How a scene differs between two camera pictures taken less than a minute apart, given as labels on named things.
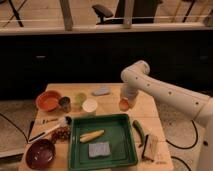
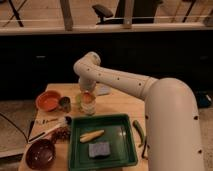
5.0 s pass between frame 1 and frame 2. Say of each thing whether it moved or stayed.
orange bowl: stayed
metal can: stayed
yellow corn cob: stayed
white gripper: moved
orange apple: moved
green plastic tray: stayed
